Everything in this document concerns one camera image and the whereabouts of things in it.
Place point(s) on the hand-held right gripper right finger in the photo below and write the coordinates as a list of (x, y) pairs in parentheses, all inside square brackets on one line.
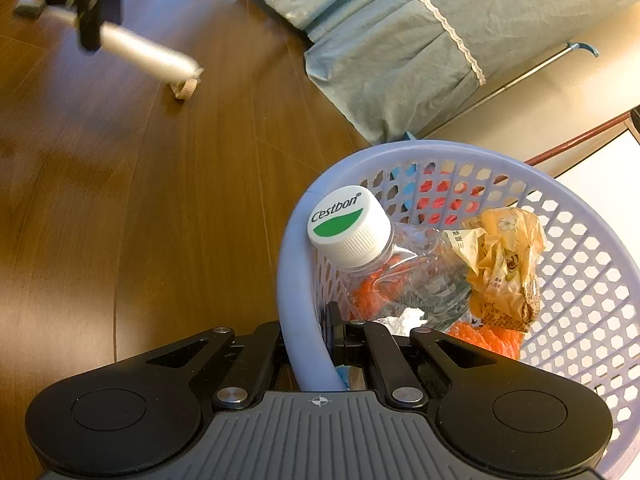
[(336, 335)]

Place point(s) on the red-orange plastic bag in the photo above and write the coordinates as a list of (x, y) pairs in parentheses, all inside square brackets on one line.
[(367, 287)]

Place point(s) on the blue dustpan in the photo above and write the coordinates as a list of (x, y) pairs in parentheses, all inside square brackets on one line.
[(409, 187)]

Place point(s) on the white tissue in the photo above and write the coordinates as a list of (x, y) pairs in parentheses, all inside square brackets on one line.
[(407, 317)]

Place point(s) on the lavender plastic basket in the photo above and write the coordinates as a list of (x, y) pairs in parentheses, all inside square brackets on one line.
[(295, 285)]

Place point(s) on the red broom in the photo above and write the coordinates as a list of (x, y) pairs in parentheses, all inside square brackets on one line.
[(575, 140)]

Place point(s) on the white sliding door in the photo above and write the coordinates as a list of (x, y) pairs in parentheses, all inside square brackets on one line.
[(610, 165)]

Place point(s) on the beige wrapper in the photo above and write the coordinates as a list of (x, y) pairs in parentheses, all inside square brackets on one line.
[(505, 270)]

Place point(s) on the clear plastic bottle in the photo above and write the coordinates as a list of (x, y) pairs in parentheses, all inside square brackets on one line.
[(350, 220)]

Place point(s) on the white lint roller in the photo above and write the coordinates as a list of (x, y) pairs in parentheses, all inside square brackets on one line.
[(150, 52)]

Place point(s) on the metal pole blue hook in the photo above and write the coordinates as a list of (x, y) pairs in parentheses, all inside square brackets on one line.
[(581, 45)]

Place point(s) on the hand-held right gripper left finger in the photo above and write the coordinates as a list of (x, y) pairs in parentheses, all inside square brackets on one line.
[(267, 345)]

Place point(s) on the orange mesh bag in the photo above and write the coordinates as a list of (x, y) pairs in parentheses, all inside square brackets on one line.
[(485, 340)]

